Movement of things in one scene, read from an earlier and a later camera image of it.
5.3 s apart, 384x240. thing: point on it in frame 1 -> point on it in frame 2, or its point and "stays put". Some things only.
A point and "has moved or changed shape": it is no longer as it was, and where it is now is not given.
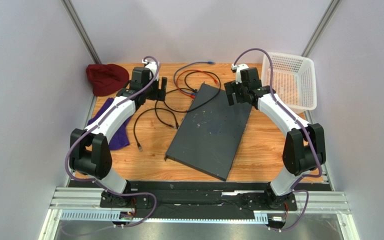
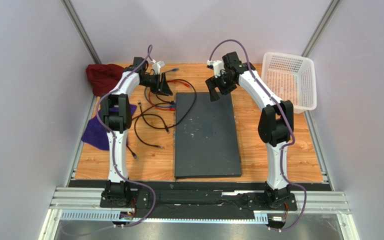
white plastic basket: x=294 y=80 stays put
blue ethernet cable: x=191 y=94 has moved or changed shape
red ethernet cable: x=187 y=94 has moved or changed shape
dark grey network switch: x=208 y=138 has moved or changed shape
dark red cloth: x=106 y=79 stays put
